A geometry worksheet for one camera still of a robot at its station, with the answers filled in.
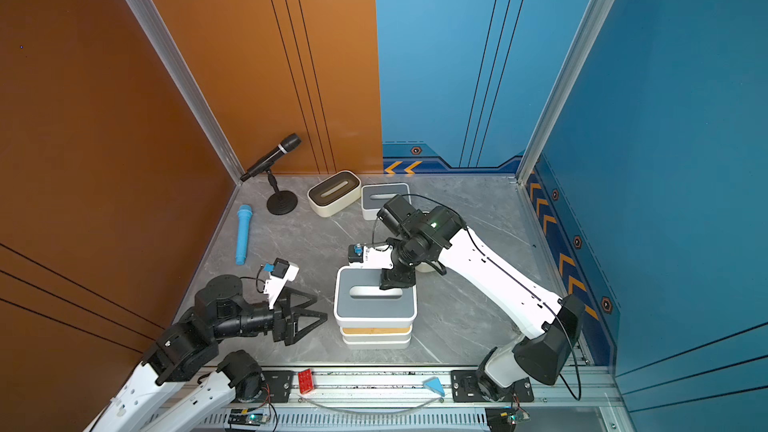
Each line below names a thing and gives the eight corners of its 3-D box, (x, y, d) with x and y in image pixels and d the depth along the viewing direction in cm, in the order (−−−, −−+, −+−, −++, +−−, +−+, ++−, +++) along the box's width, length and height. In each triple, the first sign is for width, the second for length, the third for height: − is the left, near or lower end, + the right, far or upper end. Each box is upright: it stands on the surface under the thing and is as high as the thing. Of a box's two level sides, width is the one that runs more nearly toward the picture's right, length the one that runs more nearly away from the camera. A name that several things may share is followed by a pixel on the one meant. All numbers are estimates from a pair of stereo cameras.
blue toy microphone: (234, 266, 97) (229, 261, 94) (242, 211, 112) (238, 205, 109) (246, 264, 97) (242, 259, 95) (252, 209, 112) (249, 203, 110)
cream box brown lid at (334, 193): (320, 223, 107) (316, 213, 102) (304, 201, 114) (300, 190, 109) (368, 198, 115) (367, 187, 110) (351, 179, 122) (349, 167, 117)
